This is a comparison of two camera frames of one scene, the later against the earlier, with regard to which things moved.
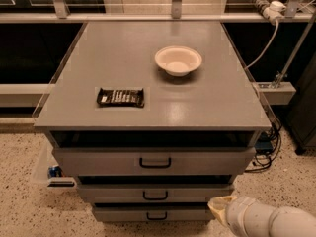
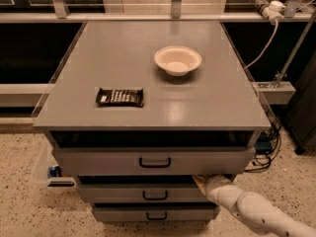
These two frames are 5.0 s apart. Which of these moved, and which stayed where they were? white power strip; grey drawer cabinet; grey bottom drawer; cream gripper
Moved: cream gripper
Stayed: grey bottom drawer; white power strip; grey drawer cabinet
